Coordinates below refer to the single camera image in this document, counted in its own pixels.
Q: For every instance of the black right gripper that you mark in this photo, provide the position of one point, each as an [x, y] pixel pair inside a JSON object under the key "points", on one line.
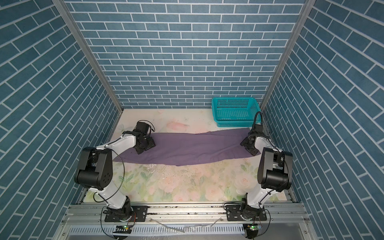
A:
{"points": [[245, 143]]}

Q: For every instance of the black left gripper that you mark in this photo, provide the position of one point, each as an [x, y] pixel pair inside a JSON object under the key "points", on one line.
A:
{"points": [[151, 143]]}

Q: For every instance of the purple trousers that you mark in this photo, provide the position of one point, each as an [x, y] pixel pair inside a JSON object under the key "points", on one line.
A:
{"points": [[182, 149]]}

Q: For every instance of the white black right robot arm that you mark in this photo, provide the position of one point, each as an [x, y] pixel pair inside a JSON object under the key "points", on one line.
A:
{"points": [[274, 175]]}

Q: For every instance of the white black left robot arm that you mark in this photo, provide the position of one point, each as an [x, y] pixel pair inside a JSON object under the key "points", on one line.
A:
{"points": [[95, 172]]}

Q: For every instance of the teal plastic basket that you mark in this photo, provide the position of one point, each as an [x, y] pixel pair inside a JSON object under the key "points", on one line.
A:
{"points": [[236, 112]]}

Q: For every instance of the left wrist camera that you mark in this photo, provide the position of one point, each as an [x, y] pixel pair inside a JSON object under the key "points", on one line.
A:
{"points": [[143, 128]]}

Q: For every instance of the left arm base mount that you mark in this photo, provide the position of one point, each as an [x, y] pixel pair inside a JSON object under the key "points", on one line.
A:
{"points": [[129, 214]]}

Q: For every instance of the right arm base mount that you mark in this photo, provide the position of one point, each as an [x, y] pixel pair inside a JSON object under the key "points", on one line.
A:
{"points": [[236, 213]]}

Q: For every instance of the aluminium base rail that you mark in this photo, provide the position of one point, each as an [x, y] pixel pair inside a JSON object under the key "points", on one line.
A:
{"points": [[285, 221]]}

